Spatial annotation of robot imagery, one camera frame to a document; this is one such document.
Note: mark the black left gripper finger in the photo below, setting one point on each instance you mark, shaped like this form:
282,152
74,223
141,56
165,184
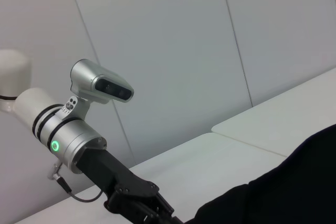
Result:
164,209
144,217

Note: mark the silver left camera bracket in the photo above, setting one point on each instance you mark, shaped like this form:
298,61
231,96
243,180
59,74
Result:
74,108

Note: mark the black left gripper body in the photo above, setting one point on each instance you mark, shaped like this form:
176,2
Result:
110,171

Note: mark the black shirt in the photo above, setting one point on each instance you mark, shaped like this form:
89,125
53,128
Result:
275,190

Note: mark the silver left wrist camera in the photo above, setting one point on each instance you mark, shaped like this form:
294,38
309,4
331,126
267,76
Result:
105,82

